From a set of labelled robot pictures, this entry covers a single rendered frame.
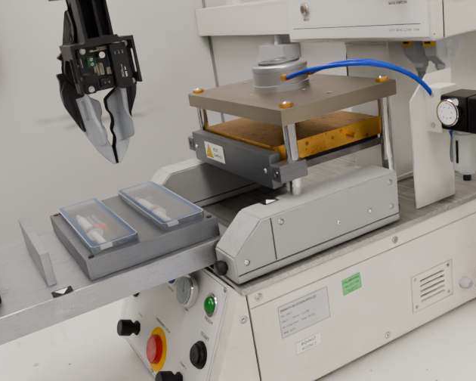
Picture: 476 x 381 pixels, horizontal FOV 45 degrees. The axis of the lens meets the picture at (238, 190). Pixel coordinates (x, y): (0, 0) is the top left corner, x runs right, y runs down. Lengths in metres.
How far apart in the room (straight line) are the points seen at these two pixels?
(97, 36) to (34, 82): 1.51
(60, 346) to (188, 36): 1.55
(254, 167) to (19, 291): 0.32
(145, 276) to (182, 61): 1.69
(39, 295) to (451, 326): 0.57
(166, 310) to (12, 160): 1.44
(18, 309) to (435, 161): 0.56
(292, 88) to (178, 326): 0.36
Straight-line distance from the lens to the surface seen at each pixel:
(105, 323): 1.05
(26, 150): 2.20
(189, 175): 0.92
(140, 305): 0.93
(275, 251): 0.69
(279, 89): 0.80
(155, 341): 0.84
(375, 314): 0.81
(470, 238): 0.90
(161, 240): 0.69
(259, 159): 0.73
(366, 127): 0.81
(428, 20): 0.79
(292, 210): 0.68
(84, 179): 2.25
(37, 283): 0.71
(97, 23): 0.66
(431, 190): 0.84
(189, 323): 0.77
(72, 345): 1.01
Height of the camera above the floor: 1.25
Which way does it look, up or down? 19 degrees down
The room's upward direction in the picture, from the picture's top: 9 degrees counter-clockwise
